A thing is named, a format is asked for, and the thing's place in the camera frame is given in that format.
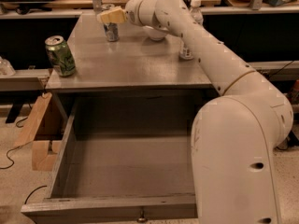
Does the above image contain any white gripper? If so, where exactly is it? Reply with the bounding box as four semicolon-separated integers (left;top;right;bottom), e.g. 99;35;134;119
96;0;160;26

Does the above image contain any silver redbull can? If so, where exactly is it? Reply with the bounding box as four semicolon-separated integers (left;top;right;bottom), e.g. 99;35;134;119
101;3;120;43

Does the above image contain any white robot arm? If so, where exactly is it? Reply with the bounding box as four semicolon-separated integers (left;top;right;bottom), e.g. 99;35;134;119
97;0;293;224

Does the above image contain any green soda can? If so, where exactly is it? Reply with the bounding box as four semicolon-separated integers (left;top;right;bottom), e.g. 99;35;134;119
45;35;76;77

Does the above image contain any open grey top drawer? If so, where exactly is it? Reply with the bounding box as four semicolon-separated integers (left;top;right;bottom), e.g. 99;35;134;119
21;99;197;224

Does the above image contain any brass drawer knob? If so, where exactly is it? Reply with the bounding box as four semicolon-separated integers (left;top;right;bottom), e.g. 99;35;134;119
136;210;148;224

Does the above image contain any white ceramic bowl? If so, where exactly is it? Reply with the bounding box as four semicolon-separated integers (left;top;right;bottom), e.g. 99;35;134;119
143;26;167;41

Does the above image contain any grey wooden cabinet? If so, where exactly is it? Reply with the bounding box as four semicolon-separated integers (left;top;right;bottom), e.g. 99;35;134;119
45;9;225;123

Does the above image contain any clear plastic water bottle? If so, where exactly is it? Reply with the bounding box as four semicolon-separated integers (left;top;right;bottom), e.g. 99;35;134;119
178;0;204;61

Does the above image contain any clear plastic item far left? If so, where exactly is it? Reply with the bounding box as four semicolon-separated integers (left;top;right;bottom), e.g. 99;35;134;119
0;57;16;77

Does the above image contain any black floor cable left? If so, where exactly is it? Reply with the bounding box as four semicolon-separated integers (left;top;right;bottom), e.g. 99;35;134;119
0;117;48;205

